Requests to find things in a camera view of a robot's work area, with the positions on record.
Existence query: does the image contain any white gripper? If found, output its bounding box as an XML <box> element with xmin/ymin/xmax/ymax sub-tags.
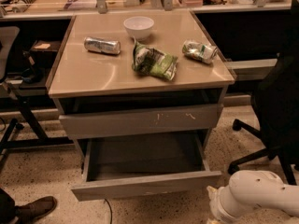
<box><xmin>206</xmin><ymin>186</ymin><xmax>239</xmax><ymax>224</ymax></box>

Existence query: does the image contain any grey drawer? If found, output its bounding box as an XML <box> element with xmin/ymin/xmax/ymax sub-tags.
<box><xmin>59</xmin><ymin>104</ymin><xmax>223</xmax><ymax>139</ymax></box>
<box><xmin>72</xmin><ymin>132</ymin><xmax>221</xmax><ymax>201</ymax></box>

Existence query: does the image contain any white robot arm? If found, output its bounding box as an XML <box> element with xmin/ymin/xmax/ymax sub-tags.
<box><xmin>206</xmin><ymin>171</ymin><xmax>299</xmax><ymax>224</ymax></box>

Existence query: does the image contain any grey top drawer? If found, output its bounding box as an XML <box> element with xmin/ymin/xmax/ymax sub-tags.
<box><xmin>59</xmin><ymin>104</ymin><xmax>223</xmax><ymax>139</ymax></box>

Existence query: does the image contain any grey drawer cabinet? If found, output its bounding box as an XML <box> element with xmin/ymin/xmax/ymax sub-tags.
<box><xmin>45</xmin><ymin>8</ymin><xmax>237</xmax><ymax>192</ymax></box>

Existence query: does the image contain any black office chair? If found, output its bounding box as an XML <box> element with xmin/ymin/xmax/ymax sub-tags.
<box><xmin>227</xmin><ymin>0</ymin><xmax>299</xmax><ymax>186</ymax></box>

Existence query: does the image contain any green chip bag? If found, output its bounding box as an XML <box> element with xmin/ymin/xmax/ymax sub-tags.
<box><xmin>132</xmin><ymin>40</ymin><xmax>178</xmax><ymax>81</ymax></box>

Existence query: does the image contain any brown shoe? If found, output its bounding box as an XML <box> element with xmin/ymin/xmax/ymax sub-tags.
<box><xmin>16</xmin><ymin>196</ymin><xmax>57</xmax><ymax>224</ymax></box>

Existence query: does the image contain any white bowl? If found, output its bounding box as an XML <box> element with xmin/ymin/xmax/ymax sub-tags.
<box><xmin>123</xmin><ymin>16</ymin><xmax>154</xmax><ymax>41</ymax></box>

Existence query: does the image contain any silver soda can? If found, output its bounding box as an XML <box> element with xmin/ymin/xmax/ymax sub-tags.
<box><xmin>84</xmin><ymin>36</ymin><xmax>121</xmax><ymax>55</ymax></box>

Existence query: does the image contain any black box with label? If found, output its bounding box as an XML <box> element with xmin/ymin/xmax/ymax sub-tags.
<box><xmin>30</xmin><ymin>40</ymin><xmax>61</xmax><ymax>68</ymax></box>

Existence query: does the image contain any black power cable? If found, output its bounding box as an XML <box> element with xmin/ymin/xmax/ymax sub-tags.
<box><xmin>104</xmin><ymin>198</ymin><xmax>114</xmax><ymax>224</ymax></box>

